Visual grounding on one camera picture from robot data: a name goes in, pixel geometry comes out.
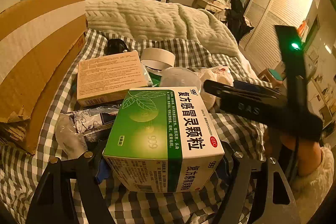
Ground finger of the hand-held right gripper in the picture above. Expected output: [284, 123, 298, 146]
[232, 79, 274, 90]
[203, 80, 283, 103]

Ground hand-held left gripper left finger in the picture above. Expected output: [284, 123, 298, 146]
[26, 141, 116, 224]

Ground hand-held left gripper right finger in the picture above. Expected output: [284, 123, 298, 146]
[219, 143, 301, 224]

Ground green white medicine box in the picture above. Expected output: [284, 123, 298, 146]
[102, 87, 226, 193]

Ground green foil packet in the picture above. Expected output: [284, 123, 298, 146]
[143, 67, 164, 88]

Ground tan printed box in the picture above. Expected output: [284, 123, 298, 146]
[76, 50, 149, 107]

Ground large cardboard box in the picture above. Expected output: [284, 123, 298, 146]
[0, 0, 88, 156]

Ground person's right forearm white sleeve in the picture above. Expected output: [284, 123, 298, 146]
[289, 144, 334, 214]

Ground person's right hand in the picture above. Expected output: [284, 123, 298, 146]
[264, 130, 322, 161]

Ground white packet red label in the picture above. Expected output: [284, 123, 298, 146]
[196, 65, 234, 109]

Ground teal stool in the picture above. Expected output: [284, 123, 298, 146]
[268, 69, 286, 81]

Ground clear plastic wrapper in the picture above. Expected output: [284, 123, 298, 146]
[55, 114, 88, 159]

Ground clear plastic bag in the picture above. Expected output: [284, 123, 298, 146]
[159, 67, 204, 93]

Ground floral printed packet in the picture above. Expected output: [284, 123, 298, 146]
[59, 106, 121, 135]

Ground black hanging clothes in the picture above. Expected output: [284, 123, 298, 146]
[226, 0, 255, 45]

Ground grey checkered bedsheet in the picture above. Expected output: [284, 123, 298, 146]
[0, 28, 265, 224]

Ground white louvered wardrobe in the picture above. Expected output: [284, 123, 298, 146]
[239, 0, 314, 75]

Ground white tape roll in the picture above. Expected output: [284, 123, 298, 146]
[141, 48, 176, 73]

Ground white vanity table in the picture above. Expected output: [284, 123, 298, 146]
[196, 0, 231, 13]

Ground white cable-knit blanket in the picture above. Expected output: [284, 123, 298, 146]
[84, 0, 239, 56]

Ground black bundled cable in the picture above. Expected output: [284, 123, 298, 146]
[104, 38, 129, 56]

